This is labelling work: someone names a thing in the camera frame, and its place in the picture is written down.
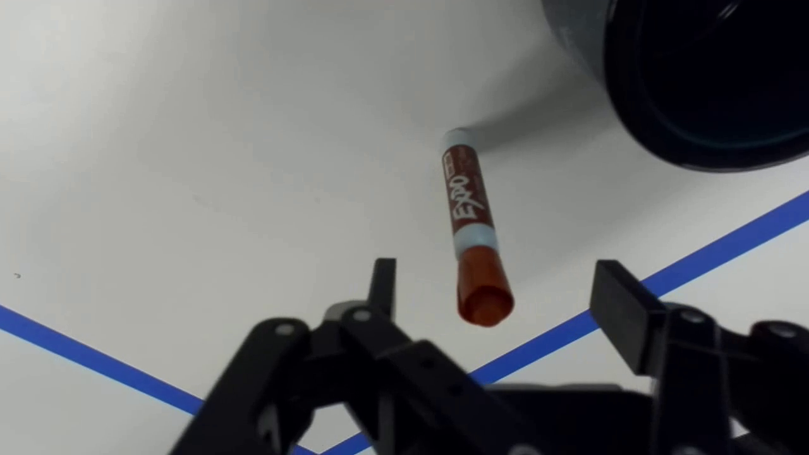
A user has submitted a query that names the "red Expo marker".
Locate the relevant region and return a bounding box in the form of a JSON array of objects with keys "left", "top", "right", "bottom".
[{"left": 442, "top": 128, "right": 514, "bottom": 326}]

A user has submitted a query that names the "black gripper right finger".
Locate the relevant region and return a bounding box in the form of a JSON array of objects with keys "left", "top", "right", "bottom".
[{"left": 590, "top": 261, "right": 809, "bottom": 455}]

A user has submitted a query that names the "dark blue mug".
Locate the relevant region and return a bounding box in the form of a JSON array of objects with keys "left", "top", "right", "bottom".
[{"left": 540, "top": 0, "right": 809, "bottom": 171}]

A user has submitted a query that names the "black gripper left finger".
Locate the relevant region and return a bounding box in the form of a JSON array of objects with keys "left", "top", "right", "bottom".
[{"left": 169, "top": 258, "right": 540, "bottom": 455}]

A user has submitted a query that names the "blue tape line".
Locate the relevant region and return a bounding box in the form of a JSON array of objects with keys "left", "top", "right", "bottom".
[
  {"left": 0, "top": 304, "right": 318, "bottom": 455},
  {"left": 343, "top": 197, "right": 809, "bottom": 455}
]

